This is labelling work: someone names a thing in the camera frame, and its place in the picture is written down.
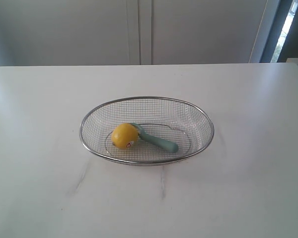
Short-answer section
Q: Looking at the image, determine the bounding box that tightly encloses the yellow lemon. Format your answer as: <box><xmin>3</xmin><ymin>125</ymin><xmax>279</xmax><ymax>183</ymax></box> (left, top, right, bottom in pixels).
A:
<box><xmin>111</xmin><ymin>123</ymin><xmax>138</xmax><ymax>149</ymax></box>

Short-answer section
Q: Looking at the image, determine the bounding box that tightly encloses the teal handled peeler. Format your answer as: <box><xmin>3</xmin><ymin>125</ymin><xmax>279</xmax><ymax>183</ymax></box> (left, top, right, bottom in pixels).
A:
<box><xmin>131</xmin><ymin>123</ymin><xmax>179</xmax><ymax>153</ymax></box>

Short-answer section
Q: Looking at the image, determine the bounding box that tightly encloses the metal wire mesh basket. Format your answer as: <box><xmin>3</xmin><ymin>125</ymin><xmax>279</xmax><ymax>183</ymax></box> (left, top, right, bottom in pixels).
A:
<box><xmin>79</xmin><ymin>96</ymin><xmax>215</xmax><ymax>166</ymax></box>

